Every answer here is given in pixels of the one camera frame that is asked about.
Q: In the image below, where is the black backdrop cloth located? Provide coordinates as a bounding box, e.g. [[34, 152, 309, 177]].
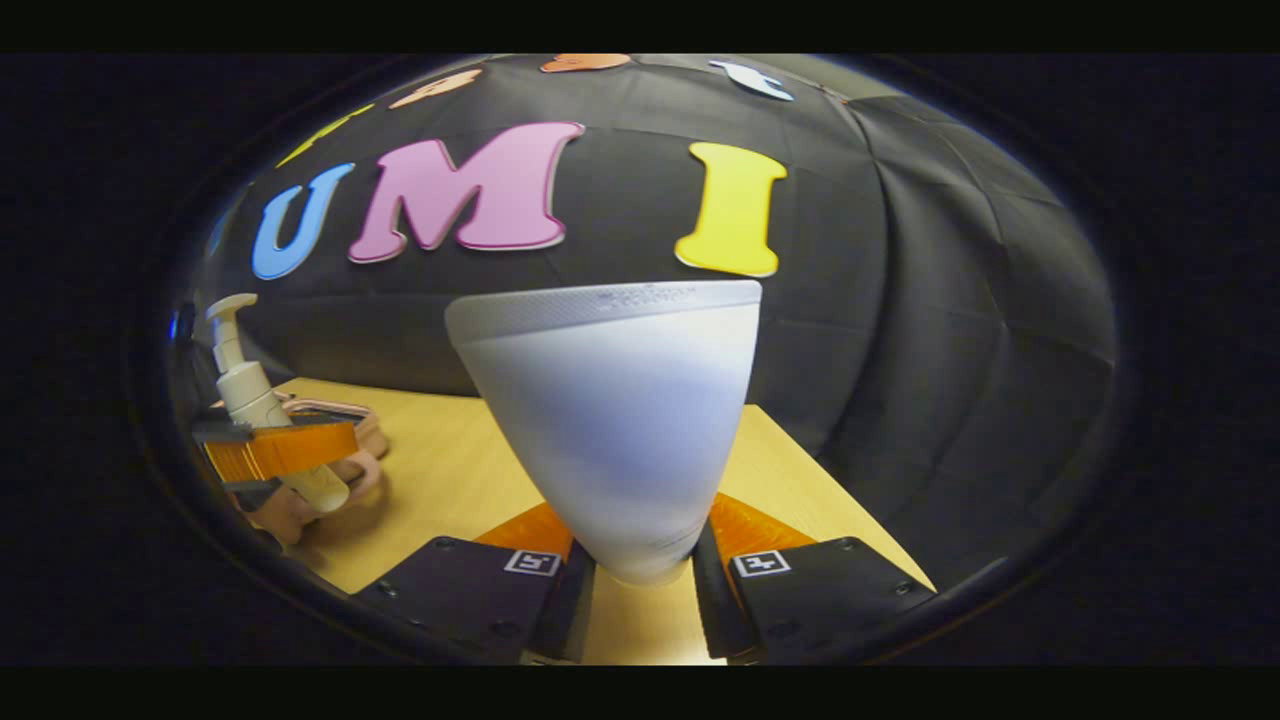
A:
[[170, 53, 1119, 591]]

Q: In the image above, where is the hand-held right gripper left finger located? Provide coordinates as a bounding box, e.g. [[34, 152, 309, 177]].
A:
[[350, 502, 598, 664]]

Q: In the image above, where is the cream pump bottle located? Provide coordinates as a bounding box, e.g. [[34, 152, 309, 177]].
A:
[[205, 293, 351, 514]]

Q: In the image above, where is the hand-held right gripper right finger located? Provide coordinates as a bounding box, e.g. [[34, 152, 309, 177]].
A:
[[690, 492, 937, 665]]

